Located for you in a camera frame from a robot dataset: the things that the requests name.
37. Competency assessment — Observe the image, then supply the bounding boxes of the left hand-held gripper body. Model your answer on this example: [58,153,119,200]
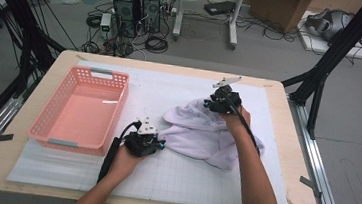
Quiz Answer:
[122,114,168,161]

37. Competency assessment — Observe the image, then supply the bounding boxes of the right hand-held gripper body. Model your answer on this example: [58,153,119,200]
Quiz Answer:
[206,73,246,117]

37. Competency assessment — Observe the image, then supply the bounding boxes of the lavender towel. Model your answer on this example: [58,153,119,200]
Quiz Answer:
[155,93,270,175]

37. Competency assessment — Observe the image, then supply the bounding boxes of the pink plastic basket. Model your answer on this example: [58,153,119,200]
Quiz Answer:
[25,61,132,160]

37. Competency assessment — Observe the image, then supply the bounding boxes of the person's right hand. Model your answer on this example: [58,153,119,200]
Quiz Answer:
[220,103,254,134]

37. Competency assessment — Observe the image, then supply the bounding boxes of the person's left hand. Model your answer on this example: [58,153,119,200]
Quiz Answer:
[106,143,148,187]

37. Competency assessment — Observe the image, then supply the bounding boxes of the white grid foam mat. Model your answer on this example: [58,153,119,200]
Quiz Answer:
[5,53,304,204]

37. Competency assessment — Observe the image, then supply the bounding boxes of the black flat box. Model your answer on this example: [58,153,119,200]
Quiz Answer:
[202,0,238,19]

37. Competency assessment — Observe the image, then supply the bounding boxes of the white metal stand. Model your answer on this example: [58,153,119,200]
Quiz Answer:
[170,0,247,52]

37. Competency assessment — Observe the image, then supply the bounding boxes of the open cardboard box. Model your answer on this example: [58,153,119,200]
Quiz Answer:
[246,0,313,37]

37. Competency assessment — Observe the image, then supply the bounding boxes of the white foam board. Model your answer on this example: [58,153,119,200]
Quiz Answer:
[294,9,362,61]

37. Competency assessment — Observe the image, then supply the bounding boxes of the black computer tower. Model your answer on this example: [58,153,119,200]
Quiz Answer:
[109,0,143,41]
[137,0,164,35]

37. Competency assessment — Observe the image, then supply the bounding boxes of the small white box green light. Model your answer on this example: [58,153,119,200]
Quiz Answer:
[98,12,113,41]

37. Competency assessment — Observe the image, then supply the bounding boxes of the grey rounded device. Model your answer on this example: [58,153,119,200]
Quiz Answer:
[303,6,354,44]

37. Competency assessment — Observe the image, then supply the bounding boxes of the closed cardboard box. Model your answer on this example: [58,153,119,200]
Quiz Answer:
[307,0,362,17]

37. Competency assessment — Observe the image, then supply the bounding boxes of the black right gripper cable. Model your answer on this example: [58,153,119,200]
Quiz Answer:
[215,88,268,158]

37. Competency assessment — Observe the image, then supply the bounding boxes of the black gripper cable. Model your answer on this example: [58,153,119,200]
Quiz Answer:
[215,88,268,158]
[96,117,144,187]

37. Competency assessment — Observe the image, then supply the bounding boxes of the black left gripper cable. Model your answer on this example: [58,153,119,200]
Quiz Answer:
[96,117,144,187]

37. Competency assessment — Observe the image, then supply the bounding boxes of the coiled black cable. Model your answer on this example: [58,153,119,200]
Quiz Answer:
[144,34,170,56]

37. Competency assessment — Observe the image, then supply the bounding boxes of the tangled black floor cables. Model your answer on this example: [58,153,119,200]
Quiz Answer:
[189,0,317,45]

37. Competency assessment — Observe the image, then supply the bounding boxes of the grey metal bracket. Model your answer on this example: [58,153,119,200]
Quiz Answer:
[298,175,324,199]
[0,132,15,151]

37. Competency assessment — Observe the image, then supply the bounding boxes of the black metal frame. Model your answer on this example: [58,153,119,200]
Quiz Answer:
[0,0,73,104]
[275,0,362,146]

